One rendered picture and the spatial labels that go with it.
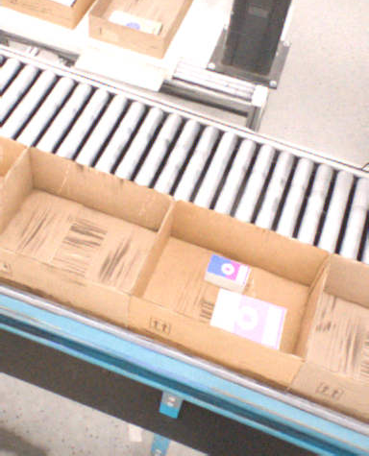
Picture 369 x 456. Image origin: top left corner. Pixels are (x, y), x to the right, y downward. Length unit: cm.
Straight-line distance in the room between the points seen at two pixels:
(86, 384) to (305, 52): 245
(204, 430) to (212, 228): 52
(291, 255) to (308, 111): 186
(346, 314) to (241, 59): 103
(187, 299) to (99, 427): 91
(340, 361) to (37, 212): 84
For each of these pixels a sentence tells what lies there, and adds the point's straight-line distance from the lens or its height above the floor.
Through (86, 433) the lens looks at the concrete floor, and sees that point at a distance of 243.
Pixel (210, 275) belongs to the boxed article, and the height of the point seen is 92.
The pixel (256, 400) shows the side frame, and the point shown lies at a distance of 154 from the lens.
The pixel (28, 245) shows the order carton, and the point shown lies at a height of 89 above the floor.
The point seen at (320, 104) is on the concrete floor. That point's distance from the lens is 349.
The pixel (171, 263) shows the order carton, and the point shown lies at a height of 89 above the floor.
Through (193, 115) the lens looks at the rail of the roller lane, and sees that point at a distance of 222.
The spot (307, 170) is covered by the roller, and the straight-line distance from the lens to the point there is 214.
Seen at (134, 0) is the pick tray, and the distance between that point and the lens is 262.
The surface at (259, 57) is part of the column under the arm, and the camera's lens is 235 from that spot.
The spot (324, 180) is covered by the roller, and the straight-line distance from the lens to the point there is 213.
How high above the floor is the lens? 232
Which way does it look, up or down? 52 degrees down
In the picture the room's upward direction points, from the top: 10 degrees clockwise
